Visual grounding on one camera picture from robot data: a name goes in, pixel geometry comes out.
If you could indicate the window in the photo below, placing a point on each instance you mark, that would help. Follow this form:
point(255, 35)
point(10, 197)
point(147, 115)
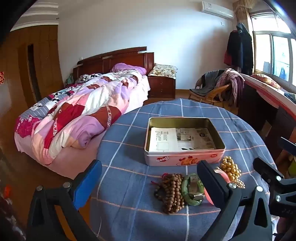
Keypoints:
point(279, 53)

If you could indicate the floral cushion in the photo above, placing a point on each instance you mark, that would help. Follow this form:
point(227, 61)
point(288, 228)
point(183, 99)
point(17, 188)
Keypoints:
point(163, 69)

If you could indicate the teal cloth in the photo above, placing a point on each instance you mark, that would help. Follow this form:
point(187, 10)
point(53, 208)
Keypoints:
point(69, 78)

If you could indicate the hanging dark coats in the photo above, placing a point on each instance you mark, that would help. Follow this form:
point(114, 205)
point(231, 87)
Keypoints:
point(240, 48)

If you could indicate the dark grey garment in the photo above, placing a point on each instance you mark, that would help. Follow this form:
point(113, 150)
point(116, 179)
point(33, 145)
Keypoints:
point(208, 81)

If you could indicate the yellow curtain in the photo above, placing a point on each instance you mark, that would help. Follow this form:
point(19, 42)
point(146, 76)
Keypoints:
point(241, 11)

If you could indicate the pink tin box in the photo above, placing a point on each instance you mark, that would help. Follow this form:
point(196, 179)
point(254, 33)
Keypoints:
point(161, 160)

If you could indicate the floral pillow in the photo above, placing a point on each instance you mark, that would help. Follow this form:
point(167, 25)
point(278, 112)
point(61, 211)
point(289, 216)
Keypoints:
point(266, 80)

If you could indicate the pink bangle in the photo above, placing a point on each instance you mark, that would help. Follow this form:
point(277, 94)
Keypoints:
point(208, 197)

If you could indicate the wooden wardrobe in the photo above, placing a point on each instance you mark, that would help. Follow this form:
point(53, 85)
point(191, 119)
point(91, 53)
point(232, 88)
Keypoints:
point(46, 69)

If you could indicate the wooden nightstand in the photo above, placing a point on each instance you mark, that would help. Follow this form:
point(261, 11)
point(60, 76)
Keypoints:
point(161, 88)

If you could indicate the wooden bed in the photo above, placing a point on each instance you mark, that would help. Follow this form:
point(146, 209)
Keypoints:
point(115, 60)

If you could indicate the pink purple garments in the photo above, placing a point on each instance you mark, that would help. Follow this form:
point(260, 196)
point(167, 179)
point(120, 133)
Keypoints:
point(233, 81)

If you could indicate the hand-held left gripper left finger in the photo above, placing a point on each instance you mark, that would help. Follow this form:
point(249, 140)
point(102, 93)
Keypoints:
point(86, 185)

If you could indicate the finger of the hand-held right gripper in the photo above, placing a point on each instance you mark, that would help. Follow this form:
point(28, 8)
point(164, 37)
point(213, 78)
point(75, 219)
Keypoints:
point(288, 146)
point(266, 169)

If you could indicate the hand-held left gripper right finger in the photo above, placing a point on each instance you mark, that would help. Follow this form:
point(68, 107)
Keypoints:
point(215, 185)

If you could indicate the dark blue cloth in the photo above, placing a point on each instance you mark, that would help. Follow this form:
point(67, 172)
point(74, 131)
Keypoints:
point(291, 97)

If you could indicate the wicker chair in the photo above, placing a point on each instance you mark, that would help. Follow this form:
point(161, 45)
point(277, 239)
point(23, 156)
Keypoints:
point(217, 92)

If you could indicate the red paper decoration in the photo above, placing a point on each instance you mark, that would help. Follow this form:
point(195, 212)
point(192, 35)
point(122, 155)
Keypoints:
point(1, 77)

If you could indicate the dark desk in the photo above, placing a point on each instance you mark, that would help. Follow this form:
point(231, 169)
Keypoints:
point(254, 102)

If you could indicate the patchwork quilt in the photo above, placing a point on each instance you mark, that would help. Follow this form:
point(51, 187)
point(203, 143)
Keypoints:
point(92, 97)

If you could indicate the printed paper sheet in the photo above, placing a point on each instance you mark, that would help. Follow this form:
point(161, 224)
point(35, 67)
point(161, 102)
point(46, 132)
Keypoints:
point(180, 139)

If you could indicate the purple pillow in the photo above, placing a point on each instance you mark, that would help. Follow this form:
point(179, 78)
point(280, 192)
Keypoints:
point(129, 67)

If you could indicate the white air conditioner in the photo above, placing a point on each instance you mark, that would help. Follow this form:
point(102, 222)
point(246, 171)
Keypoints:
point(215, 8)

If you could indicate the blue checked tablecloth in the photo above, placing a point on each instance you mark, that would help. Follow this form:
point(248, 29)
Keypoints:
point(129, 139)

